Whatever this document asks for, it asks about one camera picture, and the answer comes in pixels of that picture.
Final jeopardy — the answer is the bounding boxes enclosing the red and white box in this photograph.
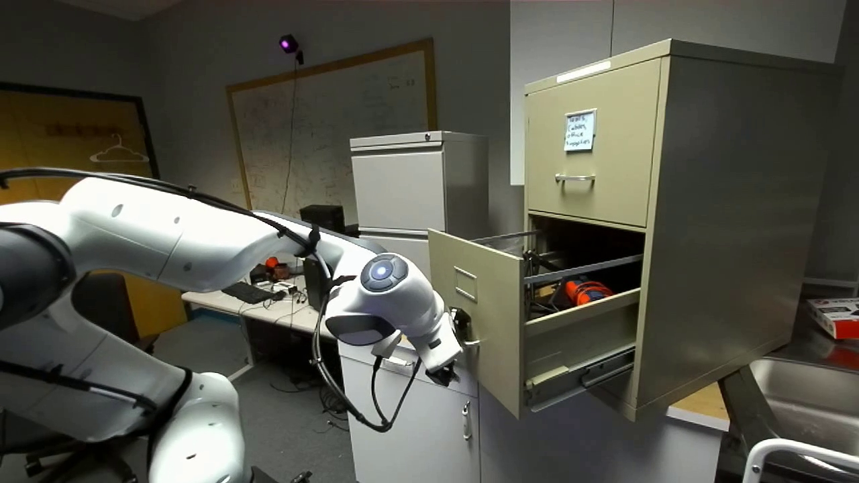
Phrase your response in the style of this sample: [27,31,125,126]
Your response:
[803,291,859,342]

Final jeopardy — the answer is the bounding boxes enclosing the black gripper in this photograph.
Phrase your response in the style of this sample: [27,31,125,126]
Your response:
[442,305,483,386]

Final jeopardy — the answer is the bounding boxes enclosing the beige metal file cabinet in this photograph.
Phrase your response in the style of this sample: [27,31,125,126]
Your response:
[521,34,843,424]

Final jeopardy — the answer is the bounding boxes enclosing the white pedestal cabinet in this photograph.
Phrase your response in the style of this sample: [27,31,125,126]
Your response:
[334,342,479,483]

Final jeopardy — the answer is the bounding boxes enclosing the grey lateral file cabinet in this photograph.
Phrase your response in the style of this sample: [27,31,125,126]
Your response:
[346,129,490,278]

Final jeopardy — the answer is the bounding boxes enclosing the cluttered office desk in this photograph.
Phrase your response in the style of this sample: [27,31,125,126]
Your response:
[179,266,344,338]

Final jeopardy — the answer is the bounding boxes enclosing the red hand tool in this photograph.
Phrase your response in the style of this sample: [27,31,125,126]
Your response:
[248,254,291,283]

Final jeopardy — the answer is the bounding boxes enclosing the white label card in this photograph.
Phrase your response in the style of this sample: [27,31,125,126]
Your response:
[560,107,599,154]

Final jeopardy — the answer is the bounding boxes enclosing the white metal rail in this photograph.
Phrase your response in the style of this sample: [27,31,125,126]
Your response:
[737,433,859,483]

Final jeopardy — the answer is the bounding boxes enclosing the beige labelled cabinet drawer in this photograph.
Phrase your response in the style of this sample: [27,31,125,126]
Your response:
[521,56,667,229]

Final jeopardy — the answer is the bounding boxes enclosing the brown cork board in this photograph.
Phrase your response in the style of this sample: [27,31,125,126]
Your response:
[0,79,161,205]

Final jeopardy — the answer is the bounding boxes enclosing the orange power drill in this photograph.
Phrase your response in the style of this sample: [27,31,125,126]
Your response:
[558,275,615,307]

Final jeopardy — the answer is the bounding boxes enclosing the whiteboard with wooden frame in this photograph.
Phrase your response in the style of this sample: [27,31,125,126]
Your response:
[223,34,440,224]

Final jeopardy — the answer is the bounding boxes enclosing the small black box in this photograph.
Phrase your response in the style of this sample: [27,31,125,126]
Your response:
[297,200,346,236]

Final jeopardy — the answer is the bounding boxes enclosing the beige bottom cabinet drawer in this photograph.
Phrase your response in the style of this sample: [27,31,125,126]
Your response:
[426,224,647,421]

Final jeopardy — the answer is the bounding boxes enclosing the camera with purple light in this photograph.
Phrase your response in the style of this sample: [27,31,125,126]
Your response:
[275,31,305,66]

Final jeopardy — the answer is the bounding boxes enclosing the steel sink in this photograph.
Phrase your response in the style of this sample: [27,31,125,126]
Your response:
[718,350,859,483]

